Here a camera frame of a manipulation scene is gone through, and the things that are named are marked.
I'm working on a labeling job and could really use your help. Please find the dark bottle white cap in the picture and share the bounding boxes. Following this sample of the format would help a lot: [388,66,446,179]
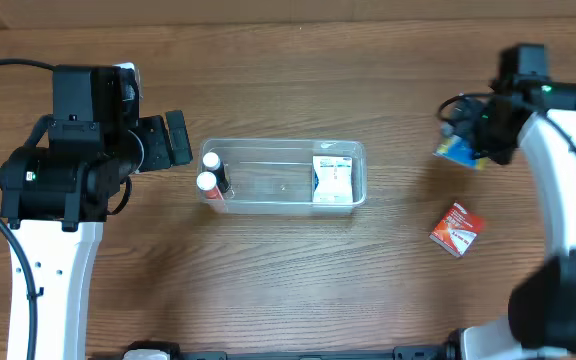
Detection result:
[202,152,232,194]

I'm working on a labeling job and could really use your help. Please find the orange tube white cap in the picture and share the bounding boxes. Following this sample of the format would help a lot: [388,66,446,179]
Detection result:
[196,171,223,200]

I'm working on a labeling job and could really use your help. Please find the blue VapoDrops box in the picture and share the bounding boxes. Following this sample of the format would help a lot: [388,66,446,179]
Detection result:
[434,135,488,170]

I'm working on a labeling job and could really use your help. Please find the red medicine box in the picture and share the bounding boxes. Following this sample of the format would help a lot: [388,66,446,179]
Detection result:
[429,202,484,258]

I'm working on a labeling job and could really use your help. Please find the white medicine box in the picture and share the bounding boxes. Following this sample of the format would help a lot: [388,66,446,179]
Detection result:
[313,156,353,204]

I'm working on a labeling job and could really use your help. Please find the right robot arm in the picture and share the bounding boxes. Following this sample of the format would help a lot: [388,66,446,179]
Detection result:
[437,44,576,359]

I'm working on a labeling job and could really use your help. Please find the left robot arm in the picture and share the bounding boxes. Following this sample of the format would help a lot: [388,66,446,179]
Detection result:
[0,63,193,359]

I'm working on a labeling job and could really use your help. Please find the clear plastic container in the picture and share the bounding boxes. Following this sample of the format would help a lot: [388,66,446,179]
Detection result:
[199,138,367,216]

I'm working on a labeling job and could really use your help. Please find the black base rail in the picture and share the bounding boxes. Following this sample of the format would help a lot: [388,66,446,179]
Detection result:
[87,339,469,360]

